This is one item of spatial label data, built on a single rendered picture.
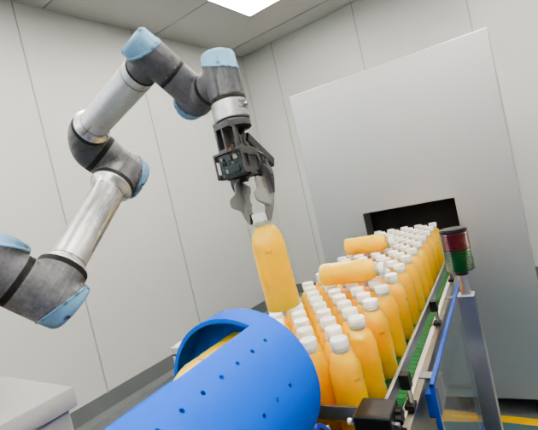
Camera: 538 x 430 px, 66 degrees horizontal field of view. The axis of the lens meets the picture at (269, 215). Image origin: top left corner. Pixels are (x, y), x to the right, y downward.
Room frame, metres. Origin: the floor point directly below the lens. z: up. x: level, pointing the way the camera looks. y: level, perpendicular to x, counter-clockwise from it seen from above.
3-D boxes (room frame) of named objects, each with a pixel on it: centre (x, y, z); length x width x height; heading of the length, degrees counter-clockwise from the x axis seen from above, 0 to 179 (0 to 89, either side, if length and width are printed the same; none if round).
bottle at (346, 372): (0.87, -0.09, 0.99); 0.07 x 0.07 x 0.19
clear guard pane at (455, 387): (1.24, -0.46, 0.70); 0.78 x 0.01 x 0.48; 151
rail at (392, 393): (1.49, -0.53, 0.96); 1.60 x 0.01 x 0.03; 151
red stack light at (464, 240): (0.98, -0.42, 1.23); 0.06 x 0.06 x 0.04
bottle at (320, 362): (0.90, -0.02, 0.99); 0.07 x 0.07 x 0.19
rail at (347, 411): (0.89, 0.05, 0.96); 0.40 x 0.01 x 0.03; 61
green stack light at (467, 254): (0.98, -0.42, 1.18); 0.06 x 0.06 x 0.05
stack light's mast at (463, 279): (0.98, -0.42, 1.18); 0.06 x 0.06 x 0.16
